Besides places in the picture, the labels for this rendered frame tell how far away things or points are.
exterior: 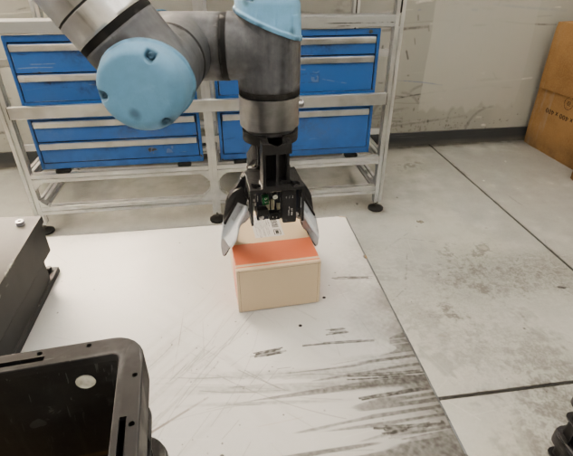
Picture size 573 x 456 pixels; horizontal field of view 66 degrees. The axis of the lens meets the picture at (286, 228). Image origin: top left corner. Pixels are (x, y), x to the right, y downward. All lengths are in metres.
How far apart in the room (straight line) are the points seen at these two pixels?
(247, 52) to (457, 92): 2.85
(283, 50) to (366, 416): 0.42
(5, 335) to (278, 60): 0.47
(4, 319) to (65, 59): 1.55
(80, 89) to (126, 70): 1.71
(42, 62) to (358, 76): 1.31
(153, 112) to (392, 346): 0.42
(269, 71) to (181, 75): 0.15
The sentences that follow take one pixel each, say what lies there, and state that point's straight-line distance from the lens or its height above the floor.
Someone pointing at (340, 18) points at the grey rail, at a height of 0.92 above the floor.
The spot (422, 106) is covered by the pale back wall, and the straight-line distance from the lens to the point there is 3.23.
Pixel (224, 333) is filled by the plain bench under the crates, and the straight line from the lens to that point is 0.63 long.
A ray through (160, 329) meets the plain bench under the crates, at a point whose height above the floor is 0.70.
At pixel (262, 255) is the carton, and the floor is 0.78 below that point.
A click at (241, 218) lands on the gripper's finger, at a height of 0.83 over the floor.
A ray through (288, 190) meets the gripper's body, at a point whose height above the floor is 0.89.
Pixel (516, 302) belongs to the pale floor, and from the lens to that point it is 1.94.
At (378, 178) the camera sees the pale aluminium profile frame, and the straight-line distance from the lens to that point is 2.29.
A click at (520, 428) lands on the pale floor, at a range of 1.52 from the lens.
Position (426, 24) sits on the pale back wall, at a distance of 3.11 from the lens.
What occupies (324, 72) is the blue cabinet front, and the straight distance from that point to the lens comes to 2.06.
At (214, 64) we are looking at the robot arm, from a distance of 0.53.
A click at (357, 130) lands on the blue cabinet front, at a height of 0.43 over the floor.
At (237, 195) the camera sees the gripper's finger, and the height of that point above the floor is 0.85.
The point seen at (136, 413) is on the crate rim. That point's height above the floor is 0.93.
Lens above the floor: 1.14
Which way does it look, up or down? 32 degrees down
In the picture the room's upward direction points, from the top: straight up
